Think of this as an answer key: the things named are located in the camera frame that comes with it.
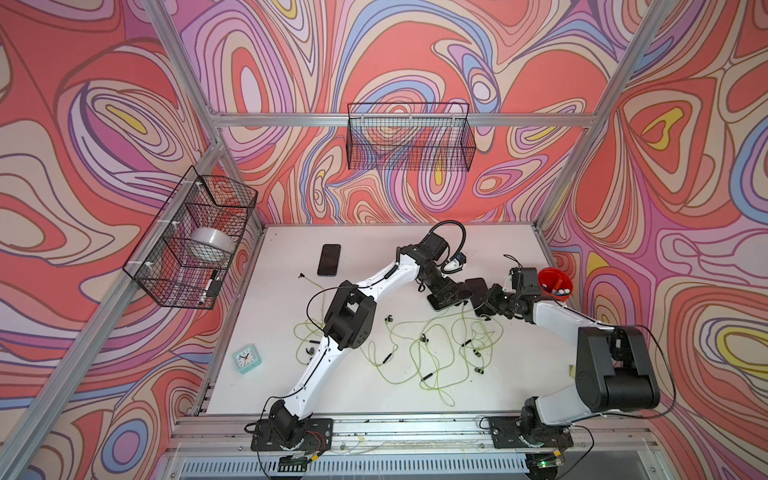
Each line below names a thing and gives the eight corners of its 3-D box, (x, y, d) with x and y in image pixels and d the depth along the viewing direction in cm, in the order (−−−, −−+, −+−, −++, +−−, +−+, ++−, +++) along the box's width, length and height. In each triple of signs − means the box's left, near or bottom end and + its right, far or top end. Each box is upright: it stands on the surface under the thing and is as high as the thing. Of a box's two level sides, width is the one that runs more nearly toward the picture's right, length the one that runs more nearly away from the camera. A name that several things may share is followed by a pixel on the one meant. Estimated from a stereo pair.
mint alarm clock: (242, 376, 84) (239, 373, 83) (234, 357, 88) (231, 355, 86) (262, 363, 87) (260, 360, 85) (254, 346, 90) (251, 343, 88)
